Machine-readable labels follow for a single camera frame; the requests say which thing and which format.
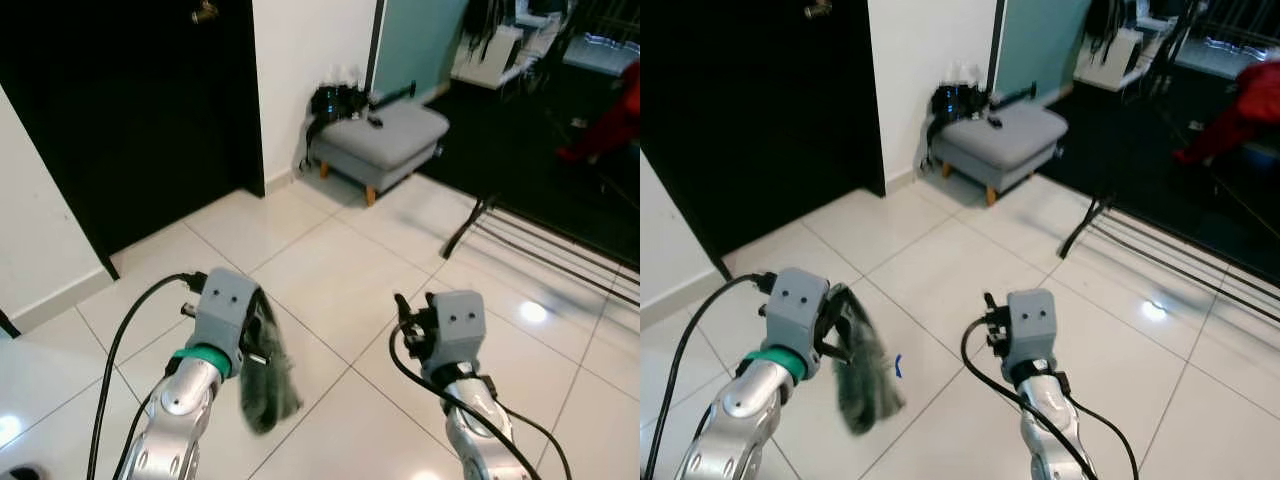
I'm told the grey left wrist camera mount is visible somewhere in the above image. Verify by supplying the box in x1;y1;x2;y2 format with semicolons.
188;266;261;379
760;266;833;383

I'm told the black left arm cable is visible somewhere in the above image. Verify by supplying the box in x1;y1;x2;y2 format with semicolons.
86;270;208;480
645;270;779;480

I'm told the white shelf unit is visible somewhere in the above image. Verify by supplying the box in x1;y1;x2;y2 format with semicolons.
1073;0;1186;93
450;0;566;93

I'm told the dark wooden door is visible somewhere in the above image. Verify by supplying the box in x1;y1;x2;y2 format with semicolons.
0;0;267;281
640;0;887;281

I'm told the black handheld stick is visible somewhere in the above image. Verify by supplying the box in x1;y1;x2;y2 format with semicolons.
988;82;1038;111
368;82;418;111

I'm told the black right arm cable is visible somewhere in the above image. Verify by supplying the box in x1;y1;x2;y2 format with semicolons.
388;325;573;480
960;318;1143;480

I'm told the red cloth cover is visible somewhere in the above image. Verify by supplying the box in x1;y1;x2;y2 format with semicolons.
556;60;641;166
1172;60;1280;166

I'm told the grey garment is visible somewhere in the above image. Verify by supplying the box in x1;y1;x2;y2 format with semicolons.
238;286;305;438
826;284;908;438

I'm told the black metal clothes rack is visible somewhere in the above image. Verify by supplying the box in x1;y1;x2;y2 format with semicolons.
440;193;641;309
1058;193;1280;329

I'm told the black bag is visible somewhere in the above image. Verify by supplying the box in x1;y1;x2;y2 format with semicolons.
300;82;379;166
925;82;999;166

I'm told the black floor carpet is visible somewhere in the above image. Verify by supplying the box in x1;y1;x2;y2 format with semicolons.
412;45;641;276
1035;45;1280;296

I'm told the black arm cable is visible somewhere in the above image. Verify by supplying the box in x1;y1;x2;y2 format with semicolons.
86;270;208;480
388;325;573;480
645;270;779;480
960;318;1143;480

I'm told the grey upholstered ottoman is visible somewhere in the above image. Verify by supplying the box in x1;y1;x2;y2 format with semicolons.
930;98;1071;207
308;98;451;207

